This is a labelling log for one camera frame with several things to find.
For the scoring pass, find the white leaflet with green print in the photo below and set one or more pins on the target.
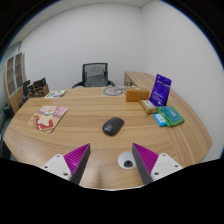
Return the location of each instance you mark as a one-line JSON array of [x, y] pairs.
[[55, 94]]

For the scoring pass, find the tan packet with white label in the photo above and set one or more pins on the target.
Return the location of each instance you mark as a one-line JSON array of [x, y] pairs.
[[148, 106]]

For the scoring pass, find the clear sheet with grey circle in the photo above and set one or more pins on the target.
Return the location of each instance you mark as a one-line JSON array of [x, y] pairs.
[[113, 91]]

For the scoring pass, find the blue wipes packet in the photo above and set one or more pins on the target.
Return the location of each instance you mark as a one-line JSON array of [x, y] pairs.
[[160, 120]]

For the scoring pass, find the stack of dark boxes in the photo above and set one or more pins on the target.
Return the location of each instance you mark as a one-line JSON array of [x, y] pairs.
[[38, 89]]

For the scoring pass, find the black computer mouse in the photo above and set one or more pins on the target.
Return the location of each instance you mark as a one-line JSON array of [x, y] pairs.
[[112, 126]]

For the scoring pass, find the purple standing pouch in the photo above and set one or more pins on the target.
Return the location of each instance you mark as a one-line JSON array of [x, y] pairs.
[[160, 89]]

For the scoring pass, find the wooden side desk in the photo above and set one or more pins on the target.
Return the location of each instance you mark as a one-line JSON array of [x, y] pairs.
[[140, 78]]

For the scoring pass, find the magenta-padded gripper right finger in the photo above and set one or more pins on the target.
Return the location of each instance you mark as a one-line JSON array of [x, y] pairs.
[[163, 164]]

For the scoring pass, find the cartoon print mouse pad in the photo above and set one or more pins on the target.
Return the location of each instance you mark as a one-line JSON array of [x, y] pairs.
[[46, 117]]

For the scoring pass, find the black office chair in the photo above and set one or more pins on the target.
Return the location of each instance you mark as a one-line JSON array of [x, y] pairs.
[[84, 71]]

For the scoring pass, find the wooden shelf unit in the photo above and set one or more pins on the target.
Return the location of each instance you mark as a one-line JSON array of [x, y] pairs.
[[15, 76]]

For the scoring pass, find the green packet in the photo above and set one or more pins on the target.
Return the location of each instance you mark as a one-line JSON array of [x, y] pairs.
[[172, 115]]

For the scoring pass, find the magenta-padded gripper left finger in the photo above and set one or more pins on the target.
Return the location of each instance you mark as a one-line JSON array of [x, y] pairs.
[[58, 165]]

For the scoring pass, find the brown cardboard box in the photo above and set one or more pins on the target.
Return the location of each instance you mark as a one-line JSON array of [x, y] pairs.
[[136, 95]]

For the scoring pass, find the grey backpack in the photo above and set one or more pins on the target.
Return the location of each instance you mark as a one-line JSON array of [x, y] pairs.
[[95, 77]]

